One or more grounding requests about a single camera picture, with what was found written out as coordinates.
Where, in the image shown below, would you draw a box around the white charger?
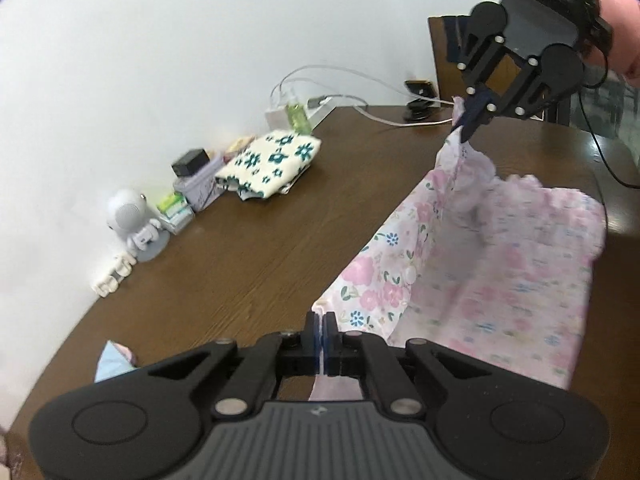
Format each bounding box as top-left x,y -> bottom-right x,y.
265,105 -> 291,131

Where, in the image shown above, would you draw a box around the dark blue cloth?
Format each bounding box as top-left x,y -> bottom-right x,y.
446,16 -> 471,63

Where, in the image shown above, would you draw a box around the lavender box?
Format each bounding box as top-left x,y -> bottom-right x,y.
173,155 -> 226,212

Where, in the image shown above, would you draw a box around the black phone stand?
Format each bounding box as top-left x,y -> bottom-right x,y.
402,79 -> 441,121

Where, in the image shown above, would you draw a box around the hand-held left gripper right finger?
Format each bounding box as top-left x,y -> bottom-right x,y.
320,312 -> 494,419

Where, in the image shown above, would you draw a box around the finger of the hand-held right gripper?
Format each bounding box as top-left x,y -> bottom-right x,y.
462,57 -> 566,142
452,29 -> 512,134

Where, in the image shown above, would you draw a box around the green tissue pack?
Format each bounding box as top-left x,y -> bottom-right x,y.
157,192 -> 195,235

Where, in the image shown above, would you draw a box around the green bottle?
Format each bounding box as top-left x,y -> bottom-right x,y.
285,91 -> 312,135

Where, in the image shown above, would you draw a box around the yellow packet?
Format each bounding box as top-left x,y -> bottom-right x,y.
225,135 -> 256,156

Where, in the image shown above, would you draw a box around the person's right hand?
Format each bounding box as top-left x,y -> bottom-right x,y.
557,0 -> 640,87

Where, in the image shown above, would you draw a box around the black cable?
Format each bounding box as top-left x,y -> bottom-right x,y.
570,57 -> 640,246

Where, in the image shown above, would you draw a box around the small white ornament row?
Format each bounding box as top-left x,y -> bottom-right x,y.
92,252 -> 137,297

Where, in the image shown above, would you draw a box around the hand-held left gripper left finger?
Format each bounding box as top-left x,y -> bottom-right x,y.
145,312 -> 321,419

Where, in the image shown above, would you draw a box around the white cables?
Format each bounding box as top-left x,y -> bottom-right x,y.
272,65 -> 456,128

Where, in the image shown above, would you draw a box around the white robot figurine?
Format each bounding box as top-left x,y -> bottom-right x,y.
106,188 -> 171,263

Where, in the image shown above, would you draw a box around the folded teal floral cloth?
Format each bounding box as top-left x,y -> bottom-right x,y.
215,130 -> 322,201

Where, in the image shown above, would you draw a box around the white power strip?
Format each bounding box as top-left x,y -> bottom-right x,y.
306,95 -> 336,128

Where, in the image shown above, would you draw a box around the small black box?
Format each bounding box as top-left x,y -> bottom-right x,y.
171,148 -> 210,177

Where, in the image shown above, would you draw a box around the pink floral garment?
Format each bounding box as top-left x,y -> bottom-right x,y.
310,95 -> 608,403

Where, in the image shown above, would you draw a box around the pastel pink blue garment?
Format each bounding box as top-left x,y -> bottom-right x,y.
94,340 -> 138,383

